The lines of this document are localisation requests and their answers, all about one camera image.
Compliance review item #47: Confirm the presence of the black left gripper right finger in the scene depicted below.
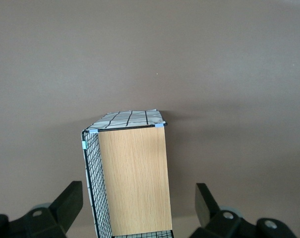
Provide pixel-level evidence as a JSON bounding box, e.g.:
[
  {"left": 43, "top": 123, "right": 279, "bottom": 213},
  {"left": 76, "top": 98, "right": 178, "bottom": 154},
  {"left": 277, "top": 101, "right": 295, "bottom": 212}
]
[{"left": 194, "top": 182, "right": 297, "bottom": 238}]

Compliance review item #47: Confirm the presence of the light wooden shelf insert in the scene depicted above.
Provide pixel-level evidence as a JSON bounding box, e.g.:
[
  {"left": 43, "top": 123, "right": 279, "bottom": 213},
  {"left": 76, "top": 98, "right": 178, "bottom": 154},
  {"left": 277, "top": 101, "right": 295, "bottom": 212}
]
[{"left": 98, "top": 126, "right": 173, "bottom": 236}]

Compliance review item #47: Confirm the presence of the black wire basket, checked liner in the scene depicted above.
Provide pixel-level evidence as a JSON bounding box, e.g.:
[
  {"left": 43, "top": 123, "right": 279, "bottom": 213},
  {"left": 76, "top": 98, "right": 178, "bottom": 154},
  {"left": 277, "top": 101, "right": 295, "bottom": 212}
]
[{"left": 79, "top": 108, "right": 175, "bottom": 238}]

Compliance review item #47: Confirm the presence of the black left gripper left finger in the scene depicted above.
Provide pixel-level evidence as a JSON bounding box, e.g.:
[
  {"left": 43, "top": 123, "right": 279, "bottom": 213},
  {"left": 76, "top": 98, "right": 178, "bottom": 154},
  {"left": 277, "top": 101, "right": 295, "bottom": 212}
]
[{"left": 0, "top": 180, "right": 84, "bottom": 238}]

